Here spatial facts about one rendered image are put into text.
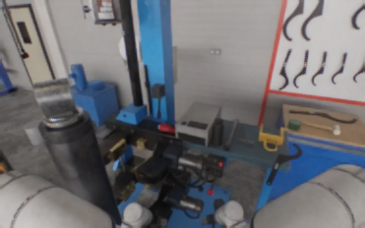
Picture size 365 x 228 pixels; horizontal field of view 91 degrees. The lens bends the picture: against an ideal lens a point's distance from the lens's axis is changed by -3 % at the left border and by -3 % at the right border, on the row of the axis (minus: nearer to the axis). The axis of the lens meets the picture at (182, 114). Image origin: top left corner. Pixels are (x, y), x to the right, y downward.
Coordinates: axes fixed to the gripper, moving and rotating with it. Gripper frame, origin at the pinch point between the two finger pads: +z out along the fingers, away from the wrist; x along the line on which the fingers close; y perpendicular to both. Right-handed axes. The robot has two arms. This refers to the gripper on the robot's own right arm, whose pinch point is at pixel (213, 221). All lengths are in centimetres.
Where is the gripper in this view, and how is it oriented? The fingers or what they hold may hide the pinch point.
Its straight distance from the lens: 129.8
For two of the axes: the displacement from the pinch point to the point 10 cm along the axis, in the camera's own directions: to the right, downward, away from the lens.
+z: -1.6, 6.1, 7.7
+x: 9.8, 0.0, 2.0
